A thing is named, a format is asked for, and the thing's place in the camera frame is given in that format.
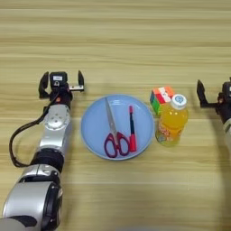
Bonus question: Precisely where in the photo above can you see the colourful puzzle cube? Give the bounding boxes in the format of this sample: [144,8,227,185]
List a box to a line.
[149,86,176,116]

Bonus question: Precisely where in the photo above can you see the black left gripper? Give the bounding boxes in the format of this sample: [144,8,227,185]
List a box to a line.
[38,69,85,110]

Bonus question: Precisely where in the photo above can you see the orange juice bottle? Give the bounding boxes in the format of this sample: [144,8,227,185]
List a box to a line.
[154,93,189,148]

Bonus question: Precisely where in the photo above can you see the light blue round plate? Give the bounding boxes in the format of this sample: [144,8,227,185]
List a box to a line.
[80,94,155,162]

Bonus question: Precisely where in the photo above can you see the red handled scissors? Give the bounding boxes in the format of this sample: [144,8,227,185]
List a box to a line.
[103,97,131,159]

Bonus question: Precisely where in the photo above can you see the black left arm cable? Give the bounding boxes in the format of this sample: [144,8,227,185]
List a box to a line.
[8,100,59,168]

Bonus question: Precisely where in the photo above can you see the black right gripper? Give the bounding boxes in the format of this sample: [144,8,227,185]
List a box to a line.
[196,79,231,124]

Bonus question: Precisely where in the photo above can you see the red and black marker pen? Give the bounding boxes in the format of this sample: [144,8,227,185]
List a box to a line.
[128,105,138,152]

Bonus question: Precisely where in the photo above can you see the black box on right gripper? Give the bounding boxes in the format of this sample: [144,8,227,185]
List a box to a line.
[221,77,231,99]

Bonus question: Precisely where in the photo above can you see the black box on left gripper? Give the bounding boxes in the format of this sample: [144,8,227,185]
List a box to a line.
[49,71,69,90]

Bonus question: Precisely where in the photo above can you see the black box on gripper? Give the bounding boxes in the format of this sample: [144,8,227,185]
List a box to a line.
[49,71,69,90]
[221,77,231,99]

